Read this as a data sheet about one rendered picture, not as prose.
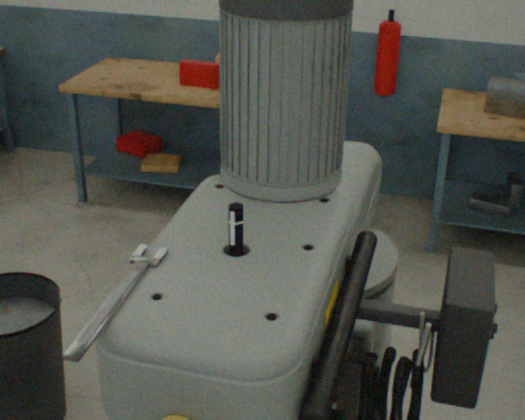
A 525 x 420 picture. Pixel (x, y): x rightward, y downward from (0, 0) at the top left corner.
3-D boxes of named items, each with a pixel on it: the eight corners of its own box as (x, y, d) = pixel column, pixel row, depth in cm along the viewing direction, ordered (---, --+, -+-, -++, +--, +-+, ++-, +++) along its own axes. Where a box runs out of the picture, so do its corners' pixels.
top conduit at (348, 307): (325, 437, 84) (327, 414, 83) (290, 430, 85) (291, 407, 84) (376, 249, 123) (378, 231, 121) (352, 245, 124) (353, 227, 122)
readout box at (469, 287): (482, 413, 125) (503, 313, 115) (429, 403, 127) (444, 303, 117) (483, 344, 142) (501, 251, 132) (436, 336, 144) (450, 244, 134)
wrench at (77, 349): (87, 365, 77) (86, 359, 77) (53, 359, 78) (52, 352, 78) (168, 252, 98) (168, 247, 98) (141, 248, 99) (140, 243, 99)
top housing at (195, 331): (288, 475, 85) (292, 368, 77) (85, 429, 91) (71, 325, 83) (352, 270, 125) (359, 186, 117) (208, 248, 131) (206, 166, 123)
